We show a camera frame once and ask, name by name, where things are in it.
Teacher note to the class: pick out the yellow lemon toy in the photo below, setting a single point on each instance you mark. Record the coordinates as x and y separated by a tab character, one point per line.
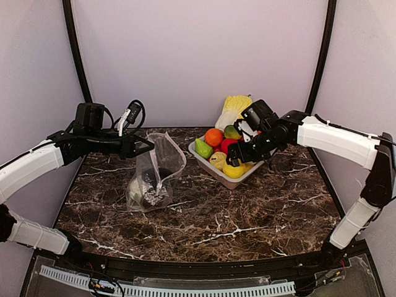
233	172

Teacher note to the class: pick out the white cauliflower toy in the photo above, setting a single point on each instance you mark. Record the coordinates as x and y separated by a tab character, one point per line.
136	191

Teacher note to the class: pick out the black frame post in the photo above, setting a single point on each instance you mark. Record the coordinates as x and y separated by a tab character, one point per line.
75	50
322	57

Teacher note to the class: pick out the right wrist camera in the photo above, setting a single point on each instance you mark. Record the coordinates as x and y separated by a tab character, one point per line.
245	130

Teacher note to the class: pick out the dark red cabbage toy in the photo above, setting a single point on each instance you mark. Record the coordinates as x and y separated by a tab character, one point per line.
153	201

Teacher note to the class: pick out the green chayote toy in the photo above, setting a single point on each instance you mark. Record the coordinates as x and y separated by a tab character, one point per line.
203	149

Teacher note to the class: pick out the left black frame post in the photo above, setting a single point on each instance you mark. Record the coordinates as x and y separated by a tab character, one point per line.
75	50

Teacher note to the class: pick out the napa cabbage toy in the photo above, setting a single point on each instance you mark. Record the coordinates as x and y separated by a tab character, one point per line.
232	109

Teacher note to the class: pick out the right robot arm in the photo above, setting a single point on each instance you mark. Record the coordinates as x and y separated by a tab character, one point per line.
264	131

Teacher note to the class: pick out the black curved front rail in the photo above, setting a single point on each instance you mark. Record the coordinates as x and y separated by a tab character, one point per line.
303	265

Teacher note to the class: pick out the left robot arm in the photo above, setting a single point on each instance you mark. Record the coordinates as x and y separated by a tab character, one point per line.
83	136

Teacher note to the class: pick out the white slotted cable duct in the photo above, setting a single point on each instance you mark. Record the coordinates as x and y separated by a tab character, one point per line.
141	286

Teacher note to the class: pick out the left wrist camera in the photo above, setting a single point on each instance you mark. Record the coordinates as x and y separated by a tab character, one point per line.
129	117

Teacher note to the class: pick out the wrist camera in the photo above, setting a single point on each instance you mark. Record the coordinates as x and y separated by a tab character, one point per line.
129	117
245	130

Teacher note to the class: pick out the orange fruit toy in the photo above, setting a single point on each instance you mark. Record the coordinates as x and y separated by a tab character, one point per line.
214	137

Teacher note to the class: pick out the pink plastic food tray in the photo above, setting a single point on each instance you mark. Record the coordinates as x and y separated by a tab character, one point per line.
229	183

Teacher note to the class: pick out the green yellow mango toy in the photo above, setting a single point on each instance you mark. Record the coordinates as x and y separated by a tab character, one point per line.
230	132

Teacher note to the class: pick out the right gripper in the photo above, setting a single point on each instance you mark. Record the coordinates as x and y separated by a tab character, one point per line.
240	150

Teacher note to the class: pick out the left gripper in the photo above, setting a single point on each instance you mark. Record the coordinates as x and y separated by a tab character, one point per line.
127	146

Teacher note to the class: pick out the red apple toy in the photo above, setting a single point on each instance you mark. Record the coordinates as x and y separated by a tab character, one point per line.
228	145

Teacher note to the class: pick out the pale yellow cabbage toy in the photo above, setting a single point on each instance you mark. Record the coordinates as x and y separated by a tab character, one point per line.
217	160

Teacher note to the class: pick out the right black frame post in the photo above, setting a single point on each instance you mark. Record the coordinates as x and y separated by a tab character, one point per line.
322	57

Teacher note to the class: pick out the clear dotted zip top bag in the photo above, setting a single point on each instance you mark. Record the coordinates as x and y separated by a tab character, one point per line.
160	167

